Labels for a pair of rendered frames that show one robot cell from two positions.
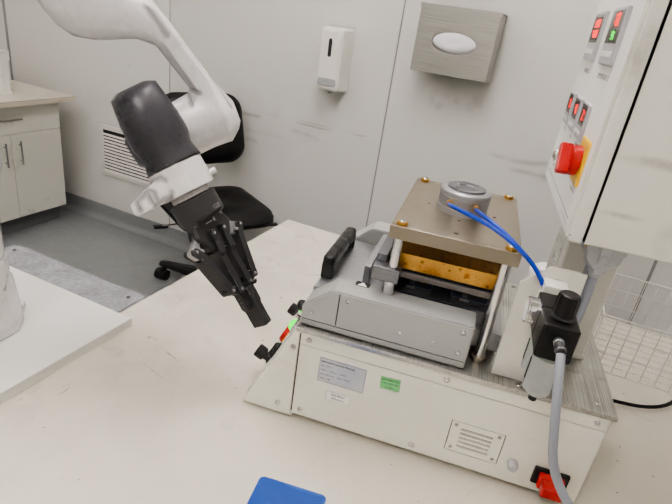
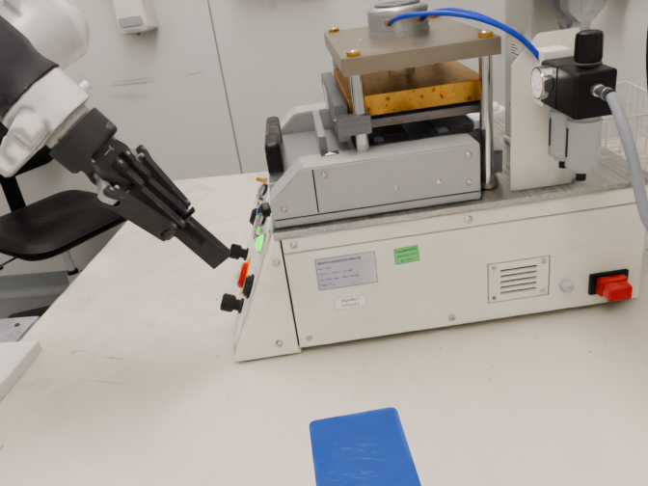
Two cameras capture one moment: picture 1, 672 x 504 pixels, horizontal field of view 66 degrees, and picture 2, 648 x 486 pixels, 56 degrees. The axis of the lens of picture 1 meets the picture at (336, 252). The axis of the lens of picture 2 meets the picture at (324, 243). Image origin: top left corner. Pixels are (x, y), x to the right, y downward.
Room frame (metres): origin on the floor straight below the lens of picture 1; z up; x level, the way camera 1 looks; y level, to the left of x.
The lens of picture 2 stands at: (0.02, 0.14, 1.22)
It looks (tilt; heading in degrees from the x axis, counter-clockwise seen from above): 25 degrees down; 346
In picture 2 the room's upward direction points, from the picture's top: 8 degrees counter-clockwise
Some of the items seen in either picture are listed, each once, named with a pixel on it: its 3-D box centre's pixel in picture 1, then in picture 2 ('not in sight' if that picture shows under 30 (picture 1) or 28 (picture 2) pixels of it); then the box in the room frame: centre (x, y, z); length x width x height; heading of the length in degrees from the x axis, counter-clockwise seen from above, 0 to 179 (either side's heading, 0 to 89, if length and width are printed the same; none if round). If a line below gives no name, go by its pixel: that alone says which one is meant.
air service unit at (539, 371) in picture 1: (543, 336); (567, 104); (0.55, -0.26, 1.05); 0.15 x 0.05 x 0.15; 167
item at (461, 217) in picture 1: (476, 233); (427, 52); (0.76, -0.21, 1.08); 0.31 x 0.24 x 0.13; 167
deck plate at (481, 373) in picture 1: (456, 313); (431, 163); (0.78, -0.22, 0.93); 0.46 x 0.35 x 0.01; 77
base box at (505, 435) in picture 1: (420, 355); (410, 229); (0.78, -0.18, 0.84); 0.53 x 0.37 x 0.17; 77
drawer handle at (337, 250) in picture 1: (339, 250); (274, 142); (0.83, -0.01, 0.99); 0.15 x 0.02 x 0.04; 167
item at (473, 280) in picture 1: (454, 236); (401, 68); (0.78, -0.18, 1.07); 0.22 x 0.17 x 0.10; 167
